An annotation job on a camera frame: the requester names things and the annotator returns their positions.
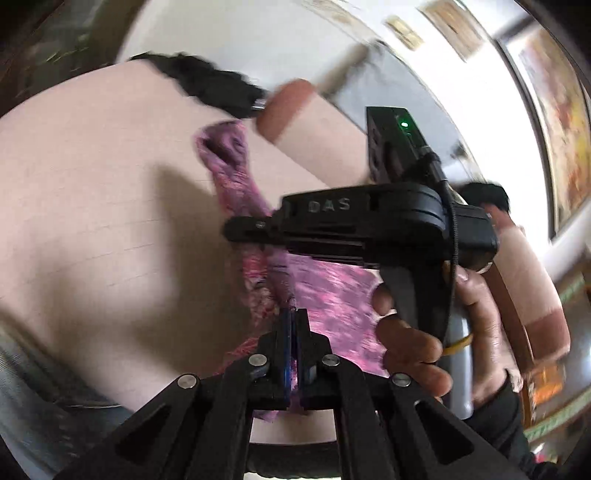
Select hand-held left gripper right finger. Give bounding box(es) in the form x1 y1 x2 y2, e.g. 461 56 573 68
297 308 527 480

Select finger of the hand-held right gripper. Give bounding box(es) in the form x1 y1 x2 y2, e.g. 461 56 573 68
223 213 371 267

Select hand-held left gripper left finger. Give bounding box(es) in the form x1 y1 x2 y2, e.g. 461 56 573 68
55 308 297 480

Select purple floral long-sleeved shirt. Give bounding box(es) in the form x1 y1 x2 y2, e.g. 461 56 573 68
193 119 393 423

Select person's right forearm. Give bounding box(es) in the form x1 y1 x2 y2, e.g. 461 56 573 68
462 369 559 480

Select pile of black clothes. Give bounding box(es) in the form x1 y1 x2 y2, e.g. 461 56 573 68
129 52 269 118

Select person's right hand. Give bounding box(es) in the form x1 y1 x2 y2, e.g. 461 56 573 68
371 269 511 407

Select black cloth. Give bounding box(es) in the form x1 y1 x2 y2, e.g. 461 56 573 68
459 181 511 217

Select pink bolster with brown end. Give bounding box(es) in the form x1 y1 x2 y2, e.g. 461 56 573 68
255 78 375 185

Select grey pillow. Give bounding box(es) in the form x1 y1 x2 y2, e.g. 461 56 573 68
323 41 467 162

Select large pink bolster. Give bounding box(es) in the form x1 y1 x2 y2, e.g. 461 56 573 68
485 203 571 365

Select person's blue jeans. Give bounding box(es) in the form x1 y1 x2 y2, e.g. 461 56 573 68
0 318 134 480

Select black braided cable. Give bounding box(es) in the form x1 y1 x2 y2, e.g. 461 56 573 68
418 148 462 333

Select large framed wall picture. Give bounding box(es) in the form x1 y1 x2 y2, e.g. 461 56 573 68
496 23 591 241

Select small wall picture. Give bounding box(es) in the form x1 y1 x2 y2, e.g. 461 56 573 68
420 0 488 61

